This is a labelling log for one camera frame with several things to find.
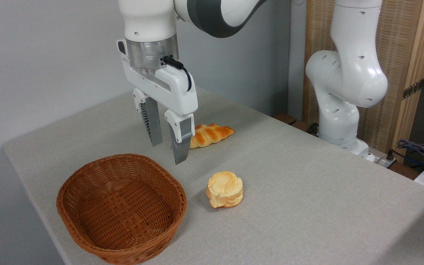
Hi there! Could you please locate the brown wicker basket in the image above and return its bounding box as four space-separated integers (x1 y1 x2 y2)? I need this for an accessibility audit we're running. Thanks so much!
56 153 188 265

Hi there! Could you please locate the wooden rattan screen panel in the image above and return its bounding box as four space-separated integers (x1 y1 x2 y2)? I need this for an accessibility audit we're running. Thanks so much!
303 0 424 163

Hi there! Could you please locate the braided bread loaf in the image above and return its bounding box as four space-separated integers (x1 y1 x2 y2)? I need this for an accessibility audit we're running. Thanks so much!
189 123 235 149

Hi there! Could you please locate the metal screen hinge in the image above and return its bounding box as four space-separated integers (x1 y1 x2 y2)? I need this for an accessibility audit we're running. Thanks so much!
402 78 424 100

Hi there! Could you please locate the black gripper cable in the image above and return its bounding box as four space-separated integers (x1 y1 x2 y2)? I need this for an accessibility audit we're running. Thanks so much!
163 56 192 92

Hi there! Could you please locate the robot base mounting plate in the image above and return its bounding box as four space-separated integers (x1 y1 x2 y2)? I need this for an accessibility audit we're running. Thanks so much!
359 146 397 169

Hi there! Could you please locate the grey tablecloth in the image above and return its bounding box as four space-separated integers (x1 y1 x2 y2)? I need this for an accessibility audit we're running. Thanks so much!
1 86 424 265

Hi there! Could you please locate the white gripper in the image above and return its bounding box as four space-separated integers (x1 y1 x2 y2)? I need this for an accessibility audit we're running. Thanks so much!
116 39 199 165

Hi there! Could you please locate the round layered bread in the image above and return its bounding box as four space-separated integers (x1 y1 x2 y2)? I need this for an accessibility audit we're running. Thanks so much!
206 171 244 209

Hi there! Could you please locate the blue and black cable bundle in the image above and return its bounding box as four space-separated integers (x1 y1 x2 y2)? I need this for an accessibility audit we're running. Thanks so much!
396 139 424 170

